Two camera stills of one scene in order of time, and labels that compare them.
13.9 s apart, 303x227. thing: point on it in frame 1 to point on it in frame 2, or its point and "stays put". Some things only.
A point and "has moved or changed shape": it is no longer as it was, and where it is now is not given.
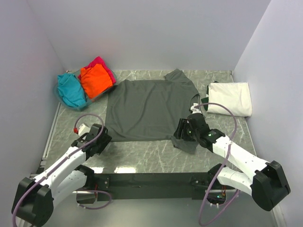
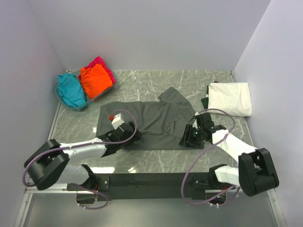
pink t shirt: [99, 60] stays put
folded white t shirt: [236, 96] stays put
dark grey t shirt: [141, 110] has moved or changed shape
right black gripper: [183, 132] to [188, 136]
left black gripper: [102, 139] to [132, 133]
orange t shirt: [96, 80] stays put
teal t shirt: [71, 90] stays put
